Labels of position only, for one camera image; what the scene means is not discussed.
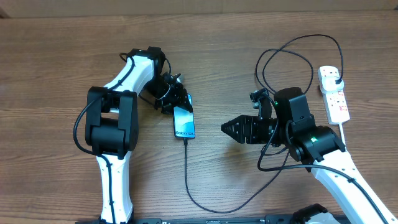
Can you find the Samsung Galaxy smartphone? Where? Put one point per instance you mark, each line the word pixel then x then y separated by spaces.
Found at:
pixel 184 126

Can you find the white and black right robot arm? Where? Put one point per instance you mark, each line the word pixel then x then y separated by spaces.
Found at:
pixel 285 119

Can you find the white charger plug adapter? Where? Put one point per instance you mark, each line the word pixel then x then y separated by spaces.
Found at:
pixel 329 85

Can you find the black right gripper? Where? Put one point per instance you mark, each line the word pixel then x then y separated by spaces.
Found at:
pixel 247 129

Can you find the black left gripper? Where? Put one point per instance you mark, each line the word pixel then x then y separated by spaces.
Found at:
pixel 179 95

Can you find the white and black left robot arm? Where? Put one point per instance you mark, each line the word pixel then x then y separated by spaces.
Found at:
pixel 108 126

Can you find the white power strip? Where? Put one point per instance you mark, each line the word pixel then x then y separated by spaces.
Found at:
pixel 335 103

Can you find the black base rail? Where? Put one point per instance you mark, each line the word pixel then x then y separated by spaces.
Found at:
pixel 268 219

